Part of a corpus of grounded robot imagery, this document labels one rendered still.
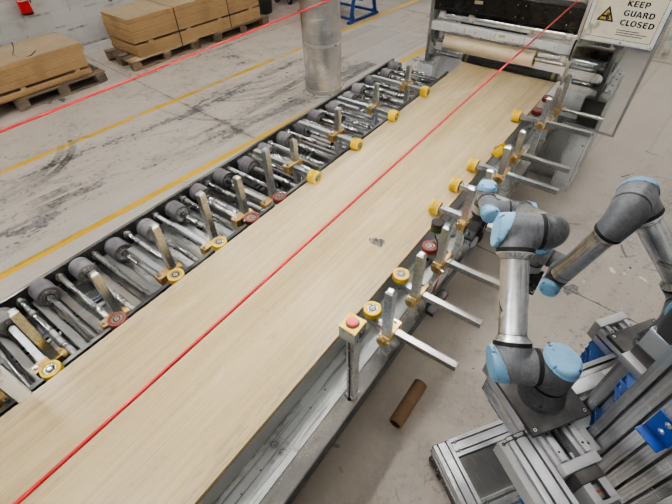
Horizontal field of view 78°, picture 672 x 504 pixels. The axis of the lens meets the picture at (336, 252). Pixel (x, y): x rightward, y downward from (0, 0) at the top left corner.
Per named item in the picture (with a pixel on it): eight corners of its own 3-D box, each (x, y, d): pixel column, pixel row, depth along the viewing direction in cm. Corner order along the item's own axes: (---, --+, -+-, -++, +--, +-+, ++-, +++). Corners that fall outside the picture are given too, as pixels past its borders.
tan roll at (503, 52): (602, 77, 327) (608, 61, 318) (598, 83, 320) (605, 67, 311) (436, 43, 389) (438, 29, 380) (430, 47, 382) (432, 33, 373)
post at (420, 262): (415, 320, 209) (427, 252, 175) (412, 324, 207) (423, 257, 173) (409, 316, 211) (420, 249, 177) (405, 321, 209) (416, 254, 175)
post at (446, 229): (437, 291, 225) (452, 225, 191) (434, 296, 223) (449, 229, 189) (431, 289, 226) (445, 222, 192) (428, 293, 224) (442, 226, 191)
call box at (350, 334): (366, 334, 146) (367, 320, 141) (355, 348, 142) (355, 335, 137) (350, 324, 149) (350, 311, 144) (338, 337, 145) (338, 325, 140)
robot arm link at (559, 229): (589, 219, 124) (534, 195, 171) (551, 217, 126) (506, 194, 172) (582, 256, 128) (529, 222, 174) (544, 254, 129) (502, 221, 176)
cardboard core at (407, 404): (427, 384, 246) (401, 425, 229) (425, 390, 252) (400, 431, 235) (415, 376, 249) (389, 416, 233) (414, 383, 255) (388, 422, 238)
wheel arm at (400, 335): (457, 367, 174) (459, 361, 171) (453, 373, 172) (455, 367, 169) (370, 317, 193) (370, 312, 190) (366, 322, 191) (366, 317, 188)
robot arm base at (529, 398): (575, 406, 137) (587, 392, 130) (536, 421, 133) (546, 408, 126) (544, 367, 147) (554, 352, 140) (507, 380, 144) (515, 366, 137)
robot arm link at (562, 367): (575, 398, 128) (593, 377, 119) (530, 394, 130) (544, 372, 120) (565, 363, 137) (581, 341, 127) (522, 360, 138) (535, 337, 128)
